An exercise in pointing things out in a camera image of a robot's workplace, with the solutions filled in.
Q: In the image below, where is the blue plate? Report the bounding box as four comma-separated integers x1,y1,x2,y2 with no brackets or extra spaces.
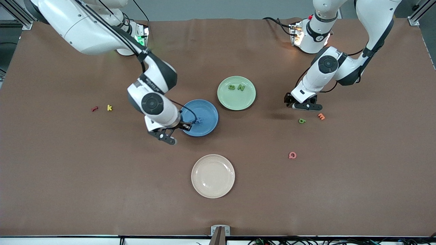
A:
180,99,219,137

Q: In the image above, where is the green plate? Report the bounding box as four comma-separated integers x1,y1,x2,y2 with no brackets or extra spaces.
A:
217,76,256,111

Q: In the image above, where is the beige plate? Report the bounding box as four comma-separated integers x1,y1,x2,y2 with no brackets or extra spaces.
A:
191,154,235,199

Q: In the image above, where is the brown table cover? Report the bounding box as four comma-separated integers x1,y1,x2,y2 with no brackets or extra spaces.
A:
0,18,436,238

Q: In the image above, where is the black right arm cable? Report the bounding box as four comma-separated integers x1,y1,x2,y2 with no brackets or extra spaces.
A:
77,0,198,126

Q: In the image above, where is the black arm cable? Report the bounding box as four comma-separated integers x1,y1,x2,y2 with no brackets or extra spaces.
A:
294,48,375,96
77,0,198,126

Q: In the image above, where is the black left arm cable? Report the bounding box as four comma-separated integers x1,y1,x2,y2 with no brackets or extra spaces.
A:
294,48,375,96

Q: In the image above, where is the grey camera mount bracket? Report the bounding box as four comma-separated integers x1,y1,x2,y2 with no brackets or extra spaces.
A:
211,225,231,245

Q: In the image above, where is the thin black base cable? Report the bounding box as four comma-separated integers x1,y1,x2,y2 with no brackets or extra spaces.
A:
132,0,149,22

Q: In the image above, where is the black cable bundle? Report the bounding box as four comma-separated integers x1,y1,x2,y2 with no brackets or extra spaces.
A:
247,234,436,245

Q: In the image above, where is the aluminium frame post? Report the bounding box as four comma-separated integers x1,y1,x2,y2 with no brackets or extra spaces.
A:
407,0,436,26
0,0,34,30

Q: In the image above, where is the white table edge rail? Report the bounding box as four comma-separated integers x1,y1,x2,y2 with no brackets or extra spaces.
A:
0,236,436,245

